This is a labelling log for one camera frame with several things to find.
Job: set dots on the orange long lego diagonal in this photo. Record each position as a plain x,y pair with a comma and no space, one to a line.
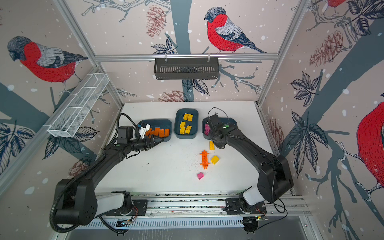
161,133

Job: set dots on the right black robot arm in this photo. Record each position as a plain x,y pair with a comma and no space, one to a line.
275,177

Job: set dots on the black hanging wall basket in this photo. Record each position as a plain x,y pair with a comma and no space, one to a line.
187,69

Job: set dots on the right teal bin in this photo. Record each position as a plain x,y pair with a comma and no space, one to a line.
223,120

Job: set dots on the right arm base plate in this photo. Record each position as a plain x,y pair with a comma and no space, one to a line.
241,207

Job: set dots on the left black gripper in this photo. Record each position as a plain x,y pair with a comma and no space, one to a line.
151,141

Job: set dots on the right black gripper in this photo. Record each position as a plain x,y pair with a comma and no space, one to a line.
218,144

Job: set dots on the teal bin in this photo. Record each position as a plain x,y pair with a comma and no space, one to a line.
223,120
159,123
194,123

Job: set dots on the yellow long lego brick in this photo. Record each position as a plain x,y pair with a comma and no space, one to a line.
211,145

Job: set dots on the pink lego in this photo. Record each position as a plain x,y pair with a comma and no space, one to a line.
207,129
200,175

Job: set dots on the white wire mesh shelf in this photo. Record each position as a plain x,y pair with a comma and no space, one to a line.
75,112

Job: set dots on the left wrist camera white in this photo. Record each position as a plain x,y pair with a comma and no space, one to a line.
143,129

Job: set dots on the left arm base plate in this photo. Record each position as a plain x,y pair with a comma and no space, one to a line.
136,208

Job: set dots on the left teal bin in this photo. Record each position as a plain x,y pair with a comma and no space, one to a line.
159,123

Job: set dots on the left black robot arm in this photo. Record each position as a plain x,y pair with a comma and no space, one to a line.
76,203

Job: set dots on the middle teal bin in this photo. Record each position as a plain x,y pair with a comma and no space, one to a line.
194,123

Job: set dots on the orange fence lego piece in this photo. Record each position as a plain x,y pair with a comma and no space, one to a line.
205,162

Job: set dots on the pink lego top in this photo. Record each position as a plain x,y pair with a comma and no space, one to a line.
207,129

